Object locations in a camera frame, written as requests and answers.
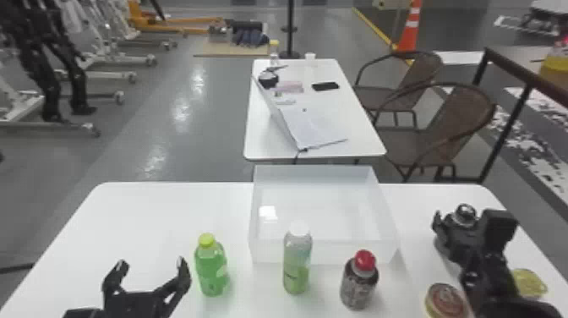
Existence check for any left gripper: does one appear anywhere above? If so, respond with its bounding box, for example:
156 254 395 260
62 256 193 318

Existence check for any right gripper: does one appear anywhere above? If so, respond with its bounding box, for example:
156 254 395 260
432 203 486 266

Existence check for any red noodle cup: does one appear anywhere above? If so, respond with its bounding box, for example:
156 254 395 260
423 282 472 318

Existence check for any yellow can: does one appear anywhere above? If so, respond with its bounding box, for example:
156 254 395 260
510 267 549 300

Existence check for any dark bottle red cap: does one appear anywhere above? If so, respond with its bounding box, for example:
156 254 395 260
339 249 380 311

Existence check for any brown chair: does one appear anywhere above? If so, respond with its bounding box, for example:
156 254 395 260
374 81 497 184
352 49 445 129

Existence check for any clear box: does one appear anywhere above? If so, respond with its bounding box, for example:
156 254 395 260
247 164 399 266

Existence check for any pale green bottle white cap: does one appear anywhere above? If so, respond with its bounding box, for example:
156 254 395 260
282 220 314 295

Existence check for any dark side table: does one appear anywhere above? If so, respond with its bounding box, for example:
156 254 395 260
471 46 568 184

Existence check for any white laptop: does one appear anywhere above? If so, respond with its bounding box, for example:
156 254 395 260
252 74 349 152

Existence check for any white side table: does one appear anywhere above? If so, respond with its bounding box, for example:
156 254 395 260
242 58 387 166

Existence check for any black phone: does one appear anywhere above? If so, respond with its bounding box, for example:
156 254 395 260
310 80 341 92

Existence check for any orange cone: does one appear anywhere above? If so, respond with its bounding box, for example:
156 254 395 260
395 0 423 53

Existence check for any black round device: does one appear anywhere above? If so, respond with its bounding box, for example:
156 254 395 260
257 69 280 90

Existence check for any clear bottle yellow cap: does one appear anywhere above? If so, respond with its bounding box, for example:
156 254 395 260
268 39 281 68

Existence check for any yellow pallet jack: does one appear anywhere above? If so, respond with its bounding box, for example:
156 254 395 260
128 0 225 37

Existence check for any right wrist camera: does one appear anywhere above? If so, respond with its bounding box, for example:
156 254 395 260
481 208 519 258

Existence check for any black post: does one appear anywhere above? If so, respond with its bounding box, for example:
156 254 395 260
279 0 302 60

